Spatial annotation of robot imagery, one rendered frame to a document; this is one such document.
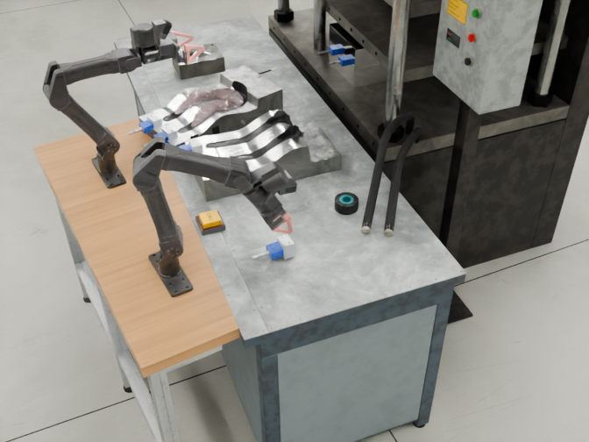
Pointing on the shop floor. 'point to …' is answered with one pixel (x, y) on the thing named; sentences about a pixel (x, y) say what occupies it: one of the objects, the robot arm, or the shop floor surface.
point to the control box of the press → (479, 89)
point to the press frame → (578, 69)
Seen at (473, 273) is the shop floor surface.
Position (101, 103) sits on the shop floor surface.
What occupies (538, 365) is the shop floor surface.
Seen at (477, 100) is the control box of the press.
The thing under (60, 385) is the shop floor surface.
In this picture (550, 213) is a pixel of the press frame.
